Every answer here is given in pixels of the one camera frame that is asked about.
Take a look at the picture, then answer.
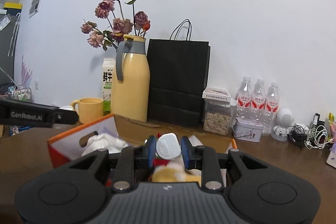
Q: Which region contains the white power adapter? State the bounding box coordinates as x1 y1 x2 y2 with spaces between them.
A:
156 132 181 160

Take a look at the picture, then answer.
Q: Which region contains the white cloth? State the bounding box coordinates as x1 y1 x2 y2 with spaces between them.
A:
82 133 129 156

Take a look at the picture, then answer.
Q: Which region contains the red cardboard box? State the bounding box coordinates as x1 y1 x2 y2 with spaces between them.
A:
47 114 237 168

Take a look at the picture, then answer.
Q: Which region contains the yellow plush toy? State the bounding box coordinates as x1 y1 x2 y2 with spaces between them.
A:
151 157 202 185

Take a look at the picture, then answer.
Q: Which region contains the clear jar of seeds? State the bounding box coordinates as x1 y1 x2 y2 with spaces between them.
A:
202 87 232 136

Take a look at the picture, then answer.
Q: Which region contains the yellow thermos jug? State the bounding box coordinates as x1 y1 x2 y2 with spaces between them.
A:
110 35 150 122

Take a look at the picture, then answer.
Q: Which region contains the yellow ceramic mug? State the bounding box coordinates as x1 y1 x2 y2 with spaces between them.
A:
70 98 104 124

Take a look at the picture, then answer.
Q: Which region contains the water bottle middle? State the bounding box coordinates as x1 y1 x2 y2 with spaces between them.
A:
251 79 266 123

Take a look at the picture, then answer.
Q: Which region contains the water bottle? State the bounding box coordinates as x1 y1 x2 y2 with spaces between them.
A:
251 79 266 123
264 82 280 135
236 76 252 119

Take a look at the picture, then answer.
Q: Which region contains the water bottle left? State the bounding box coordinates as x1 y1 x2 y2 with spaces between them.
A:
236 76 252 119

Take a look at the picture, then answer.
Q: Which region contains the white robot figurine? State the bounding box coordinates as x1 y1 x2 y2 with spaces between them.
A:
271 108 294 142

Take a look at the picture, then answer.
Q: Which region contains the water bottle right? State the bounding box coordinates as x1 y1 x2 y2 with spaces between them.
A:
264 82 280 135

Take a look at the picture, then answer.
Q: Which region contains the white milk carton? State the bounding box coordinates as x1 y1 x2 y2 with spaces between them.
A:
101 57 116 115

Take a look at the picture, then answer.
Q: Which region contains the black paper shopping bag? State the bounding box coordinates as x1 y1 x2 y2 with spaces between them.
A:
147 19 211 128

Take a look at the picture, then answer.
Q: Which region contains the purple tissue pack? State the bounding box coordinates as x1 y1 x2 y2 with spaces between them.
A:
326 144 336 168

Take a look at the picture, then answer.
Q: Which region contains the dried pink rose bouquet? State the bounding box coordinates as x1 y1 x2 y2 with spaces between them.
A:
80 0 151 51

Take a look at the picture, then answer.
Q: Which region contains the tangle of cables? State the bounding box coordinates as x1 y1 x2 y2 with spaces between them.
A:
287 113 332 150

